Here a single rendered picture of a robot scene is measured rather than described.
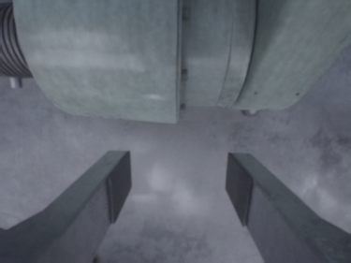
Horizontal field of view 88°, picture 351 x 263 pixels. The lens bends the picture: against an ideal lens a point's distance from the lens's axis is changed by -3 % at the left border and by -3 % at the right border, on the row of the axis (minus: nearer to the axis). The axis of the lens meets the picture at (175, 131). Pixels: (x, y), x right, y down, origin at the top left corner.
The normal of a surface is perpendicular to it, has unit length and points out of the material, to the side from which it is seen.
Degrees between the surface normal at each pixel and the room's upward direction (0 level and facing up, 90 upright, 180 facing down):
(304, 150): 0
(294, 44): 48
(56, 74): 29
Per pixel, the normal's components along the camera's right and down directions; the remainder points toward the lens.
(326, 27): -0.02, 0.88
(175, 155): -0.01, 0.22
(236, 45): -0.02, 0.43
